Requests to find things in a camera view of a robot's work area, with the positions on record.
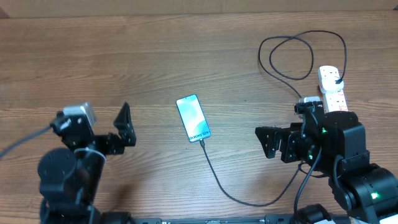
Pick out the Samsung Galaxy smartphone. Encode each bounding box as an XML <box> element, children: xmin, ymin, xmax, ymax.
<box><xmin>176</xmin><ymin>95</ymin><xmax>211</xmax><ymax>142</ymax></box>

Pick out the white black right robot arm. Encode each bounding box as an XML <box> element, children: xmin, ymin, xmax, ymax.
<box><xmin>255</xmin><ymin>101</ymin><xmax>397</xmax><ymax>223</ymax></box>

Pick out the white charger plug adapter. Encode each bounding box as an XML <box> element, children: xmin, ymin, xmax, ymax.
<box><xmin>319</xmin><ymin>77</ymin><xmax>345</xmax><ymax>93</ymax></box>

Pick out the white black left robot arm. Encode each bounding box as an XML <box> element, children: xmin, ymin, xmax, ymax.
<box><xmin>37</xmin><ymin>103</ymin><xmax>137</xmax><ymax>223</ymax></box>

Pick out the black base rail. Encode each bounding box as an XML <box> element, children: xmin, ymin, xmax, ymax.
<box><xmin>131</xmin><ymin>214</ymin><xmax>293</xmax><ymax>224</ymax></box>

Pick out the white power strip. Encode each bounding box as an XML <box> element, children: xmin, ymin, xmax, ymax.
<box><xmin>318</xmin><ymin>65</ymin><xmax>348</xmax><ymax>113</ymax></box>

